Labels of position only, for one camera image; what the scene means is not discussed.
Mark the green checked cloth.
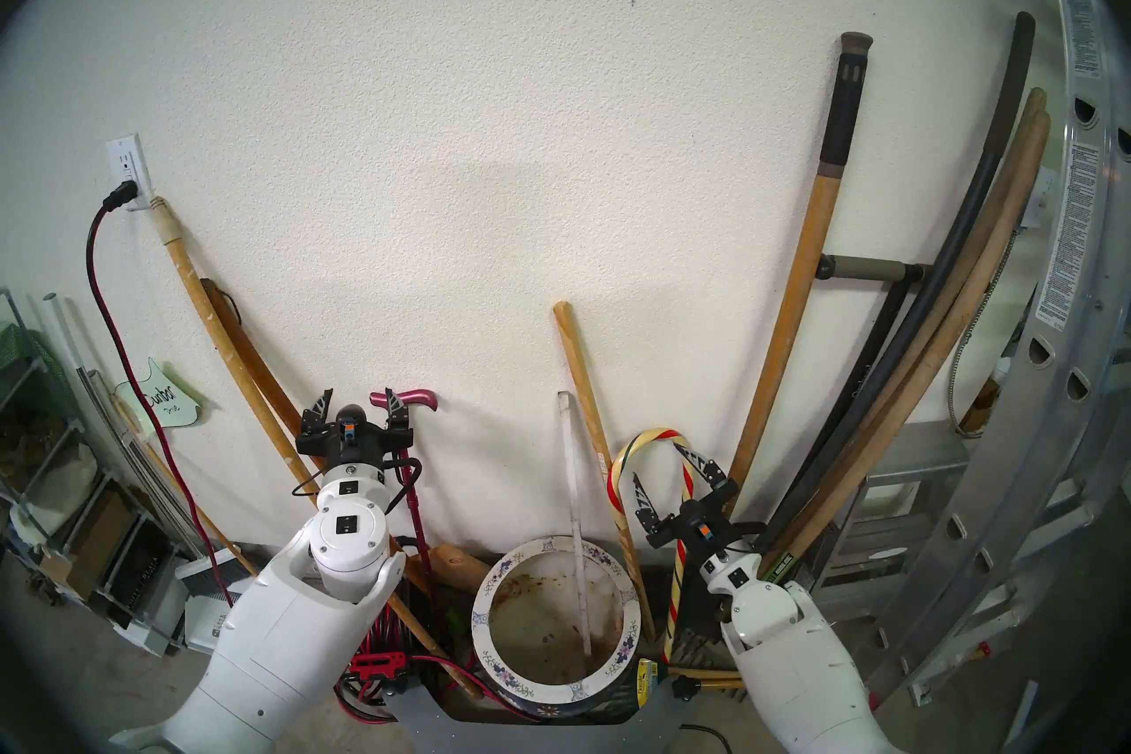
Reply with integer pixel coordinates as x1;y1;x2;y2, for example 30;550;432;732
0;324;54;409

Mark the white wall outlet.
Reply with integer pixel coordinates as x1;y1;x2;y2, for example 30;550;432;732
107;135;158;212

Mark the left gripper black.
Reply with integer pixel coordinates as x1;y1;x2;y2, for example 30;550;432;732
296;387;414;473

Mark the wooden broom handle threaded tip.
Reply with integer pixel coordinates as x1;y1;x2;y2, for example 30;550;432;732
150;197;478;700

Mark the white floral ceramic pot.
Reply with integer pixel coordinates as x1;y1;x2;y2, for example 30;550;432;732
471;536;643;718

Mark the metal wire shelf rack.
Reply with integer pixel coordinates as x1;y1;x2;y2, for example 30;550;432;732
0;288;191;656

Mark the green handwritten sign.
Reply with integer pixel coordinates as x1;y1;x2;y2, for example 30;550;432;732
115;359;202;428

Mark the yellow handled tool black knob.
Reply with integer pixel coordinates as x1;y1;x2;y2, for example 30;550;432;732
670;667;743;702

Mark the white stick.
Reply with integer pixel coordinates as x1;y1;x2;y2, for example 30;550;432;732
557;392;595;656

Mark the black rake head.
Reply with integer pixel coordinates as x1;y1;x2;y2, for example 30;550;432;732
670;571;736;667

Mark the light wooden stick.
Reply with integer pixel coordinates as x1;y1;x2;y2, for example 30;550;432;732
553;302;660;644

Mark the red black power cord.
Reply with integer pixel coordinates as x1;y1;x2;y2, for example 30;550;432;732
86;181;238;612

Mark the striped candy cane stick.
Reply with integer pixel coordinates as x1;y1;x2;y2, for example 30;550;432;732
607;427;696;663

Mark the bundle of long tool handles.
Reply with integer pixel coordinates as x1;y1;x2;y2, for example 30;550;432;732
760;12;1036;550

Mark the wooden board with hole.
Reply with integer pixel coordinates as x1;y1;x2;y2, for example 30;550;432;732
433;545;492;596

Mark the dark brown wooden stick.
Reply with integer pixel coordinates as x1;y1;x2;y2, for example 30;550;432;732
200;278;434;594

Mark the curved wooden pole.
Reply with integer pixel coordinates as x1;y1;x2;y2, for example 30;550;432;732
769;88;1049;568
778;109;1052;581

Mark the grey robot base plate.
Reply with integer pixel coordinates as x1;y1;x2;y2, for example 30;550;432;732
389;686;778;754

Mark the wooden handle black grip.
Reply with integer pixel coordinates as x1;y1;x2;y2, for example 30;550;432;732
729;32;874;488

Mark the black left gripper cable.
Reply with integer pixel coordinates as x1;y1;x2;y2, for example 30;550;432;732
292;456;425;516

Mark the aluminium extension ladder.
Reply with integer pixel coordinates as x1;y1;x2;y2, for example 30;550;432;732
870;0;1131;709

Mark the white plastic pipe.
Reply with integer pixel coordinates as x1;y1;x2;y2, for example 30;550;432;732
42;291;102;417

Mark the black tool olive crossbar handle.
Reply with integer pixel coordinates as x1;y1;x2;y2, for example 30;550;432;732
764;253;929;537

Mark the pink metal walking cane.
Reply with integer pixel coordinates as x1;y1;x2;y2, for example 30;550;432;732
369;388;440;587

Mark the brown cardboard box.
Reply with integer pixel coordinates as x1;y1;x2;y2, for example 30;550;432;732
66;487;133;599

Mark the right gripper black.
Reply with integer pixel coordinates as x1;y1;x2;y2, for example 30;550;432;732
632;443;767;569

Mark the red extension cord reel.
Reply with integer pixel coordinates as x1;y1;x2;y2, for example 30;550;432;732
331;584;540;727

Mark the grey step ladder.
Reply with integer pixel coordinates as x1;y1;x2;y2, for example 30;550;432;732
813;418;973;594

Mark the grey metal rail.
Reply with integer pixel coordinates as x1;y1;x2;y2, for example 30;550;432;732
78;368;213;559

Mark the black printed box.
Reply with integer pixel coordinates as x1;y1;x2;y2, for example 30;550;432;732
110;523;178;629

